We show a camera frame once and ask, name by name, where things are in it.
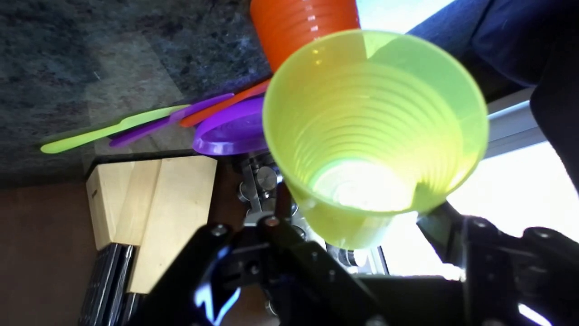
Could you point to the purple plastic utensil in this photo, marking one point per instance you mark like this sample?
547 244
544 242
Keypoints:
182 115

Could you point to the green plastic knife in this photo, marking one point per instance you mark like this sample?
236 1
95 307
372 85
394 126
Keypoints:
102 137

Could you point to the green plastic cup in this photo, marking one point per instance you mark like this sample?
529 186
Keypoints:
374 121

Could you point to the purple plastic plate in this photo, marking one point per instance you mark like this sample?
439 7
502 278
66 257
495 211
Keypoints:
233 134

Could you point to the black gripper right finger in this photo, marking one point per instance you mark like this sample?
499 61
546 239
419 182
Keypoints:
446 237

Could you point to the orange plastic utensil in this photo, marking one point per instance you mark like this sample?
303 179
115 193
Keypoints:
224 103

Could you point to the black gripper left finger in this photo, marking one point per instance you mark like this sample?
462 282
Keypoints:
290 233

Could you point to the orange plastic cup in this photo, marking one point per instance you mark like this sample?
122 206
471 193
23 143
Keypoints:
296 30

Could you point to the wooden knife block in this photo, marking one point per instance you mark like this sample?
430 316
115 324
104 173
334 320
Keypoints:
169 211

